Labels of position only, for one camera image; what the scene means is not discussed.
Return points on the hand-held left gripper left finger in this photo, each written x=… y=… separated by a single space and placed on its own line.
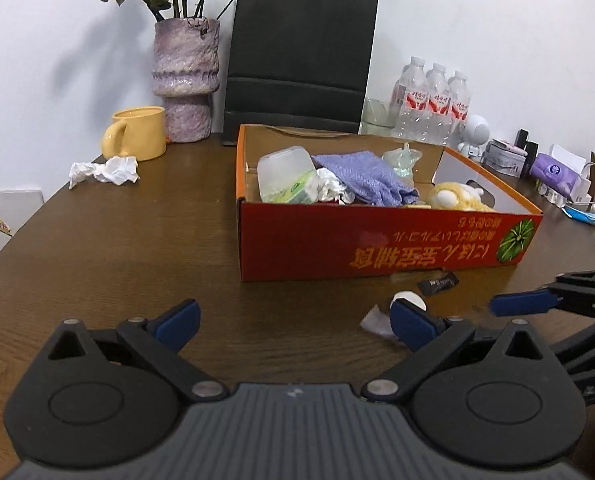
x=180 y=322

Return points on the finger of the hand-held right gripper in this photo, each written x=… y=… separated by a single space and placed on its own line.
x=587 y=342
x=522 y=302

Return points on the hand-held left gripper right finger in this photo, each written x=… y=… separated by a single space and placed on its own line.
x=412 y=325

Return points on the light grey wrapper scrap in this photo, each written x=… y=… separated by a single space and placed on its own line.
x=375 y=322

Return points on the dark grey wrapper scrap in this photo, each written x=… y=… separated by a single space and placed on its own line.
x=437 y=283

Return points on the red cardboard box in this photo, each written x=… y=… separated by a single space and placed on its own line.
x=352 y=245

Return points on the small yellow packet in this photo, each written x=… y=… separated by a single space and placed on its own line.
x=416 y=205

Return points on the white and tan plush toy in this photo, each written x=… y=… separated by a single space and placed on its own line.
x=457 y=197

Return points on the purple cloth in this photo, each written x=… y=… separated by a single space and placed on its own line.
x=367 y=177

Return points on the white tissue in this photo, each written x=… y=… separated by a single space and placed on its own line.
x=327 y=187
x=112 y=170

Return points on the iridescent plastic bag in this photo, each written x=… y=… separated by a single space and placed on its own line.
x=400 y=162

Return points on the green packet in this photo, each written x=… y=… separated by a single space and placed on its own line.
x=302 y=191

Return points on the translucent plastic container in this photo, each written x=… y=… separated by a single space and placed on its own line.
x=282 y=170

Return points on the white round cap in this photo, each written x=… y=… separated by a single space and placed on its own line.
x=410 y=300

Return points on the blue face mask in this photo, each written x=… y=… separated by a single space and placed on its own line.
x=585 y=215

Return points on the purple tissue pack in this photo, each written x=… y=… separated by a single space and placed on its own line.
x=552 y=170

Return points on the small printed box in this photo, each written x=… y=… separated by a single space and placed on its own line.
x=502 y=160

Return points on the black cosmetic tubes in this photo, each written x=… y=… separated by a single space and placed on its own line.
x=525 y=142

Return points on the white robot toy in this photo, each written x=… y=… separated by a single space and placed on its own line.
x=475 y=132

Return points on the yellow mug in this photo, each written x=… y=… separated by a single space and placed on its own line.
x=137 y=132

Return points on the white cardboard box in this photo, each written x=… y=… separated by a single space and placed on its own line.
x=7 y=225

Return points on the clear water bottle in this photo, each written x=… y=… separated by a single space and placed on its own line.
x=437 y=110
x=410 y=105
x=460 y=112

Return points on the clear glass cup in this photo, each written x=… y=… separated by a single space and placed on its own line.
x=377 y=117

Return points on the purple ceramic vase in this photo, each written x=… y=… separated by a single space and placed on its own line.
x=185 y=70

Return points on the black paper bag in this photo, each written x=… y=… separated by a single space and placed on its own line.
x=297 y=60

